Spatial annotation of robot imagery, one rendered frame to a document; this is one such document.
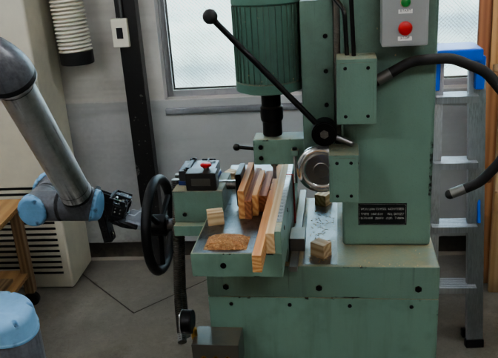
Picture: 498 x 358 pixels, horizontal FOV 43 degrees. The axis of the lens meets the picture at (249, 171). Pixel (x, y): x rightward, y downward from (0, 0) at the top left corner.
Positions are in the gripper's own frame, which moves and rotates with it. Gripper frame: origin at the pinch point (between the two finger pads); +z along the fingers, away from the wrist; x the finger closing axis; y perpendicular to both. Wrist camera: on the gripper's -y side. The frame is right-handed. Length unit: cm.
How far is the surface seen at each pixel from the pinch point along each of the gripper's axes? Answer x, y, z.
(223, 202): -21.7, 25.7, 20.1
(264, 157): -13.8, 38.2, 26.6
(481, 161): 59, 36, 104
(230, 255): -45, 25, 26
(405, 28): -29, 82, 47
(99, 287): 90, -92, -32
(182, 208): -22.0, 20.6, 10.3
